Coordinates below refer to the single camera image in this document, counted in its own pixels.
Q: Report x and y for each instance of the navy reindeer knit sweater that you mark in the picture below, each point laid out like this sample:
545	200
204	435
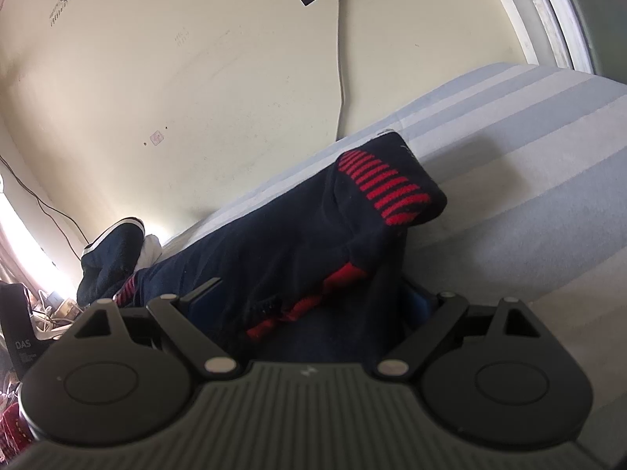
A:
303	249

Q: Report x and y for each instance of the white window frame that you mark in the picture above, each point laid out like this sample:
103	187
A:
553	10

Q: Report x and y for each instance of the folded navy and white garment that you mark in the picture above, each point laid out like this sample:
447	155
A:
110	259

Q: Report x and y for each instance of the small pink wall sticker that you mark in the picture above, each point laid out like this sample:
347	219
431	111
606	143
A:
157	136

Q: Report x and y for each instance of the black box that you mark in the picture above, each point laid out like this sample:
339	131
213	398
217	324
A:
19	333

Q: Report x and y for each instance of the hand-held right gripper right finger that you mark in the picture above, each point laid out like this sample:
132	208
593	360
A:
420	307

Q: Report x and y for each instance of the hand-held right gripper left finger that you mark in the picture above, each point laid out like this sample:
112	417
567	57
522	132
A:
203	299

